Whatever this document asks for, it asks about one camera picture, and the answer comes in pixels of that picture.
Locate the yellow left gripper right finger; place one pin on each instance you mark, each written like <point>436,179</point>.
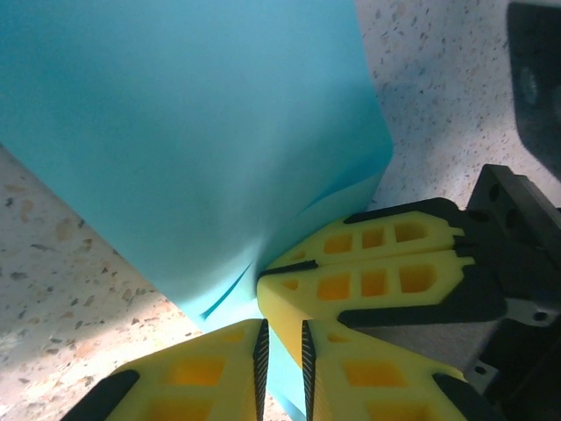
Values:
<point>377,390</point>

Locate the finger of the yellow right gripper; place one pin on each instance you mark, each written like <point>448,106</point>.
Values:
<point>394,219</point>
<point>385,302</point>

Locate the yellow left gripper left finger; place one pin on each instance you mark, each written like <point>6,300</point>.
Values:
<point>193,386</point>

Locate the light blue square paper sheet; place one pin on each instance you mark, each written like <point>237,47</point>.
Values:
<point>175,131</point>

